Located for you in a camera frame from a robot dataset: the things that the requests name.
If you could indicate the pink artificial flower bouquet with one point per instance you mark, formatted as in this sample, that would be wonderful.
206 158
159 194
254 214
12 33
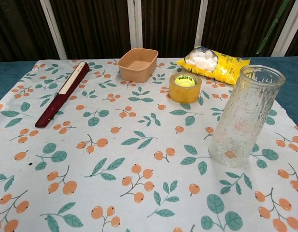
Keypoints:
274 23

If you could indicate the textured clear glass vase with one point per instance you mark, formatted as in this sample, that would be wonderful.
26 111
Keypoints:
245 116

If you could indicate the clear packing tape roll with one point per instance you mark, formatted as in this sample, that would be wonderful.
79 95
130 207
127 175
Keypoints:
185 94

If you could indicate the fruit and leaf print tablecloth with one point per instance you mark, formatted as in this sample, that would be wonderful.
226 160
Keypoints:
129 154

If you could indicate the brown paper food container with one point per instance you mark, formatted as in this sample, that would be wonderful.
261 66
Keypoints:
137 65

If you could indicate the yellow bag of white candies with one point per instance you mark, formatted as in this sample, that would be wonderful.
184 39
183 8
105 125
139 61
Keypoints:
211 65

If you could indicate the dark red folded fan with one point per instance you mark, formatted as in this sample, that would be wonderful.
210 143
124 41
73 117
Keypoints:
62 93

